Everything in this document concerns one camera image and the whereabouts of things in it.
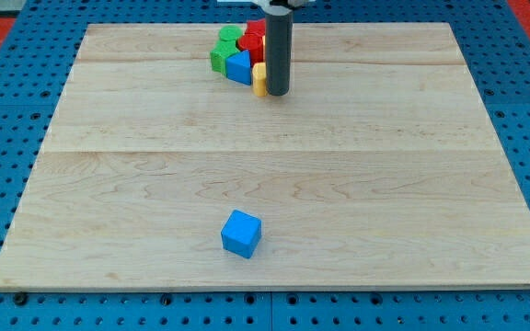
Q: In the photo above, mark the blue wooden cube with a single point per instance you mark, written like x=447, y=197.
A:
x=241, y=234

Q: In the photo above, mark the yellow rounded block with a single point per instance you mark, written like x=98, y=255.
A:
x=259, y=79

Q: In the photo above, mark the blue triangular block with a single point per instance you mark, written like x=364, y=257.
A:
x=238, y=68

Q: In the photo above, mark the light wooden board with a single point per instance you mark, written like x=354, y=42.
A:
x=380, y=170

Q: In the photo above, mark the red cylinder block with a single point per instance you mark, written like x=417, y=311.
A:
x=252, y=43

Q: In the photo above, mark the green star block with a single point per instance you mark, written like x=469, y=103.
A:
x=221, y=51

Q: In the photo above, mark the green cylinder block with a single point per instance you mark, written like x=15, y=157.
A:
x=230, y=33

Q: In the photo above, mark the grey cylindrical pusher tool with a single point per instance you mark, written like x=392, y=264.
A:
x=279, y=23

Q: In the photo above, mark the red block at back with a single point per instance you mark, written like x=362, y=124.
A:
x=256, y=27

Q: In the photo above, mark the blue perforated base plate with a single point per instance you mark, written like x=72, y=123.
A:
x=35, y=60

